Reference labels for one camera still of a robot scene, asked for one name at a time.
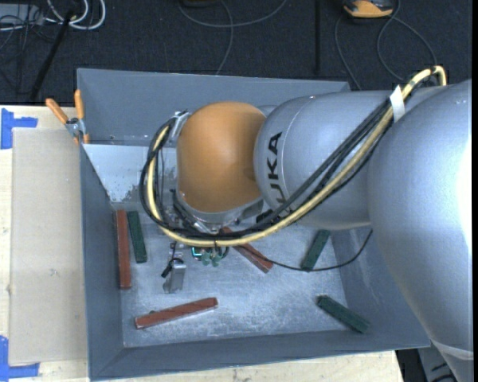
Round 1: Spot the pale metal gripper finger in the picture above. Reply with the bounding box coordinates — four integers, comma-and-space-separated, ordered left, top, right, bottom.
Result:
163, 263, 187, 295

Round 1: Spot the pale flat board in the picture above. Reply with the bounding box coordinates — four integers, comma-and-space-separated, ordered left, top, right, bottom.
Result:
8, 127, 89, 366

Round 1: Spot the grey metal bin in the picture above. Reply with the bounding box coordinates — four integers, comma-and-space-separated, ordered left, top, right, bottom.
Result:
76, 68, 432, 382

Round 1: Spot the red-brown flat block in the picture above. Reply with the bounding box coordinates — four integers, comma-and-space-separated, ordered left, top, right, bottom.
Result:
218, 225, 275, 275
115, 209, 134, 291
134, 296, 220, 331

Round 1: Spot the dark green flat block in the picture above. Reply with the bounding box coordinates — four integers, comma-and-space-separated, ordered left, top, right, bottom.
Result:
300, 228, 332, 272
126, 210, 149, 264
315, 294, 371, 335

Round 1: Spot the black cylinder on white bracket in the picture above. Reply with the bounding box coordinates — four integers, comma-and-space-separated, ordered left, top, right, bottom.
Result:
160, 241, 186, 278

